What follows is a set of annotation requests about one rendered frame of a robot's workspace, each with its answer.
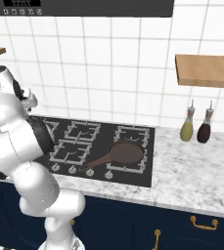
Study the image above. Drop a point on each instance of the black hob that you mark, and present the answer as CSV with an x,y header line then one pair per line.
x,y
103,133

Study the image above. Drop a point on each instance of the black extractor hood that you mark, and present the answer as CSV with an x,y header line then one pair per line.
x,y
100,8

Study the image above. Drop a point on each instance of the brown frying pan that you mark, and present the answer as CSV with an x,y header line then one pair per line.
x,y
126,153

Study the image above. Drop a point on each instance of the navy cupboard door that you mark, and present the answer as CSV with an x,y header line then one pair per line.
x,y
116,224
2,211

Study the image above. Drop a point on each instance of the navy drawer front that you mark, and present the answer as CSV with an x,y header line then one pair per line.
x,y
201,236

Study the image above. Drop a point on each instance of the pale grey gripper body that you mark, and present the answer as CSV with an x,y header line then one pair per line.
x,y
31,103

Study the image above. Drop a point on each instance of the yellow oil bottle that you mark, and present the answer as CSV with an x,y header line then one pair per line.
x,y
187,130

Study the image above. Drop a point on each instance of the silver hob knob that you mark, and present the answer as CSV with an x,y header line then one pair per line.
x,y
55,167
72,169
108,175
90,172

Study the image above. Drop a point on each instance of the dark brown vinegar bottle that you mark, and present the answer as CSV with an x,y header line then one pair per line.
x,y
203,132

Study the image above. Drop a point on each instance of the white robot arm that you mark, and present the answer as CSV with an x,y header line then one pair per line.
x,y
25,146

